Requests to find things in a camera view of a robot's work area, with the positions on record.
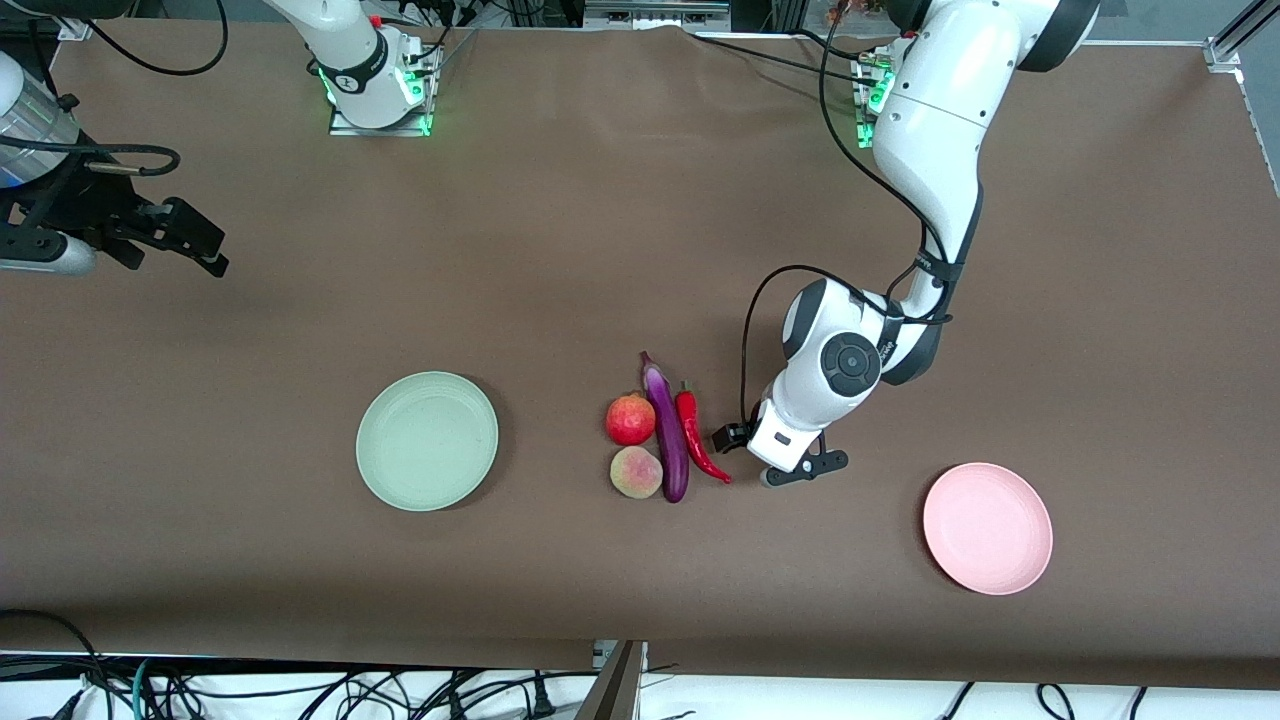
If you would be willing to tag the black power plug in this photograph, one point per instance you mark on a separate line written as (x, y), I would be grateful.
(542, 705)

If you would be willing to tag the pale pink peach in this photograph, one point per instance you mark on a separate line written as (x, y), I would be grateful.
(635, 472)

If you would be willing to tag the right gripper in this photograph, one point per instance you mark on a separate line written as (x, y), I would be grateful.
(78, 207)

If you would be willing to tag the pink round plate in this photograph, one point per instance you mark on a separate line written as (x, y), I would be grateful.
(985, 530)

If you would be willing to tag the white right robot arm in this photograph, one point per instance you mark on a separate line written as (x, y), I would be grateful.
(345, 50)

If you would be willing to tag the grey metal device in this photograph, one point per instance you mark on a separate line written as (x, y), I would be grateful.
(655, 15)

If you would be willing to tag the red chili pepper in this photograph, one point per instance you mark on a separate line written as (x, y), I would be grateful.
(688, 420)

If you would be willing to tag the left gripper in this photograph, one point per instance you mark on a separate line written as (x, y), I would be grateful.
(733, 436)

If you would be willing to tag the green round plate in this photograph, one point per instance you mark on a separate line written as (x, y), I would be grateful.
(425, 440)

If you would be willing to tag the silver corner bracket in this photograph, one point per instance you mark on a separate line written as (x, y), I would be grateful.
(75, 28)

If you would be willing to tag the aluminium frame profile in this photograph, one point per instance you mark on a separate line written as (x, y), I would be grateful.
(1225, 50)

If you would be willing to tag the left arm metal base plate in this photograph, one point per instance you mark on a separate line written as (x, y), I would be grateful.
(866, 135)

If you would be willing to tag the brown table cover cloth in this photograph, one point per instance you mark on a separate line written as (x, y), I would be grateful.
(640, 250)

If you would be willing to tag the long purple eggplant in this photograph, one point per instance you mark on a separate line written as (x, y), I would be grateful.
(668, 430)

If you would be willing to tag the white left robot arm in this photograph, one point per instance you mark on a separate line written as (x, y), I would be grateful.
(940, 120)

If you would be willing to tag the red pomegranate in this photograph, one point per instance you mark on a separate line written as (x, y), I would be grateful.
(630, 420)

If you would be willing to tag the grey metal post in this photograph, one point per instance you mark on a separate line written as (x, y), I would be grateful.
(620, 690)

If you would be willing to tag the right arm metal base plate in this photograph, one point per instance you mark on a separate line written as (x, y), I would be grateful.
(400, 130)

